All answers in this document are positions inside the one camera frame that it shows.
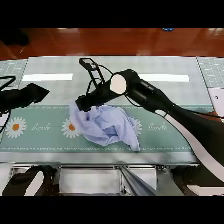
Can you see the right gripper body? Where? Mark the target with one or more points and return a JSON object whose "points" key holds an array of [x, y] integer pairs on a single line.
{"points": [[87, 101]]}

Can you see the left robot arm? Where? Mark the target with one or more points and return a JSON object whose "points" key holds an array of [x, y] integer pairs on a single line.
{"points": [[20, 95]]}

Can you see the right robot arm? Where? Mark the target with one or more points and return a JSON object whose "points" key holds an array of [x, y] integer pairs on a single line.
{"points": [[186, 116]]}

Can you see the light blue shirt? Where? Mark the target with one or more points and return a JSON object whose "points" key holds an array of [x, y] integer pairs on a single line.
{"points": [[106, 125]]}

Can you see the silver frame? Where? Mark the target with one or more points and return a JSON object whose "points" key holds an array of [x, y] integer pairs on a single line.
{"points": [[100, 178]]}

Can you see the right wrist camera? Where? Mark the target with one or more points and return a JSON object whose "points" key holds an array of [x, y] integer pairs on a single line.
{"points": [[90, 65]]}

